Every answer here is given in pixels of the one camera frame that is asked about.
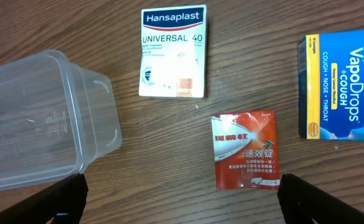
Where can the blue VapoDrops lozenge box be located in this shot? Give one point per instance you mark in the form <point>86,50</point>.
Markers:
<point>331,86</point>

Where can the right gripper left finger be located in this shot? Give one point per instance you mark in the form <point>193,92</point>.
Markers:
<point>62,202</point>

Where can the red medicine box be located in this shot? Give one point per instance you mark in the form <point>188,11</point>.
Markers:
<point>245,150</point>

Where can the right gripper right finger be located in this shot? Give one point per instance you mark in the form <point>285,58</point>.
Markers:
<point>303,203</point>

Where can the clear plastic container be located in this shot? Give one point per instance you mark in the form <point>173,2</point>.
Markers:
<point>56,118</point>

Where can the white Hansaplast plaster box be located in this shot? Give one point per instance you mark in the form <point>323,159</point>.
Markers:
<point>174,44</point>

